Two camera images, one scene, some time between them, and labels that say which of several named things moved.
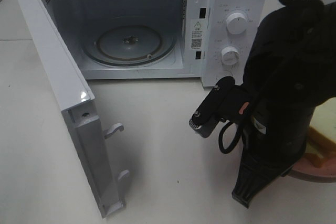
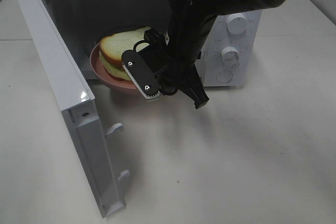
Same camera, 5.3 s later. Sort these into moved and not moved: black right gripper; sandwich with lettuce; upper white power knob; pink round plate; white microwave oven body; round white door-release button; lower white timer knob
Moved: black right gripper; sandwich with lettuce; pink round plate; round white door-release button
Not moved: upper white power knob; lower white timer knob; white microwave oven body
